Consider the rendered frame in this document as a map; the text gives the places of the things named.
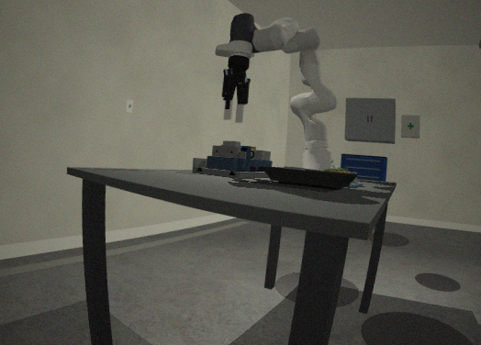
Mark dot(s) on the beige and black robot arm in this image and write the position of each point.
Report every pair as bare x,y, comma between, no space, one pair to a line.
280,36

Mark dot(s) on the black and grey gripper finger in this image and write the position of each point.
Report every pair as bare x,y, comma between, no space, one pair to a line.
228,90
242,90

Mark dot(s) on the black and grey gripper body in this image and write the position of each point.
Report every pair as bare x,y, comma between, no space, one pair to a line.
238,64

